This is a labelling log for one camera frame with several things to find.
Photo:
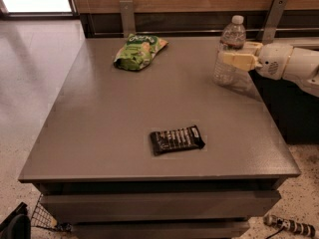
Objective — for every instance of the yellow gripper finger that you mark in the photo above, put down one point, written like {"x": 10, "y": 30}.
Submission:
{"x": 253, "y": 47}
{"x": 244, "y": 62}

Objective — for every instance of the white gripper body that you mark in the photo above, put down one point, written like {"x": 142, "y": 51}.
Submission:
{"x": 273, "y": 61}

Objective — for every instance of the clear plastic water bottle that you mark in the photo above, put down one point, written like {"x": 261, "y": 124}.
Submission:
{"x": 232, "y": 39}

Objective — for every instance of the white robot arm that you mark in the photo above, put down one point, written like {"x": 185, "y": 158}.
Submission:
{"x": 302, "y": 69}

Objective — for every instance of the black candy bar wrapper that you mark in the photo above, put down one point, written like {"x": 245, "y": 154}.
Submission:
{"x": 176, "y": 140}

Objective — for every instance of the green snack chip bag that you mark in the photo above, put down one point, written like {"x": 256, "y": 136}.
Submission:
{"x": 138, "y": 52}

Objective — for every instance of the power strip on floor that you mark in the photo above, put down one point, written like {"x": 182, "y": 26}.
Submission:
{"x": 292, "y": 226}

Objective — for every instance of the lower grey drawer front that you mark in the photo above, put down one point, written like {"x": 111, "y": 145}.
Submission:
{"x": 179, "y": 230}

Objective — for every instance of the grey drawer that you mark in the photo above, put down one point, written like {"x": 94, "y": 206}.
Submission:
{"x": 179, "y": 230}
{"x": 160, "y": 206}

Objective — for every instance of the grey drawer cabinet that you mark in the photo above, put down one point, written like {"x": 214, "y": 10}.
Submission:
{"x": 96, "y": 138}

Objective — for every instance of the upper grey drawer front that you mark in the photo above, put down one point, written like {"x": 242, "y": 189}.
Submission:
{"x": 160, "y": 206}

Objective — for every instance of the black object bottom left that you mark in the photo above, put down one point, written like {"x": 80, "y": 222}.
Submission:
{"x": 17, "y": 224}

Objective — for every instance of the right metal wall bracket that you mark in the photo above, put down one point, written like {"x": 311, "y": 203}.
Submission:
{"x": 267, "y": 33}

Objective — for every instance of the metal wall bracket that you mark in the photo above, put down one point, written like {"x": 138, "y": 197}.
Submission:
{"x": 128, "y": 17}
{"x": 267, "y": 33}

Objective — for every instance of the left metal wall bracket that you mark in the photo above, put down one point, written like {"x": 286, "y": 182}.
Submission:
{"x": 128, "y": 17}

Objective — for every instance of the wire mesh basket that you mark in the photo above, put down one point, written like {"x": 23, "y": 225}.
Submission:
{"x": 41, "y": 218}

